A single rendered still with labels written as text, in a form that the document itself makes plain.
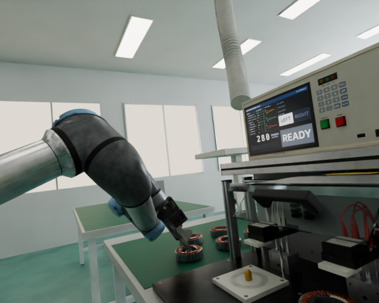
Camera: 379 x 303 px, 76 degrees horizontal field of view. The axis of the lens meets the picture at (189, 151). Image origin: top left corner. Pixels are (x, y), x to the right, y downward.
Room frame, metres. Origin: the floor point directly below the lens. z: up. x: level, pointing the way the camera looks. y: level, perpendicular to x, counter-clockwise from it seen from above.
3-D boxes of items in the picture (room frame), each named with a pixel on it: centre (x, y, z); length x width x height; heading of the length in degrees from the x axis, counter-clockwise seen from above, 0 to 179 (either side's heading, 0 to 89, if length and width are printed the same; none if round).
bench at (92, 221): (2.80, 0.75, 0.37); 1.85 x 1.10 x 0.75; 28
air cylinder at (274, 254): (0.78, -0.25, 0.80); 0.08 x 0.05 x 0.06; 28
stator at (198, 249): (1.02, 0.05, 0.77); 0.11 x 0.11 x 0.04
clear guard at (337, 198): (0.46, -0.27, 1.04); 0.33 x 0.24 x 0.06; 118
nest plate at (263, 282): (0.72, -0.13, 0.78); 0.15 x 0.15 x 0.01; 28
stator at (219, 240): (1.10, -0.13, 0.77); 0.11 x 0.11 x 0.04
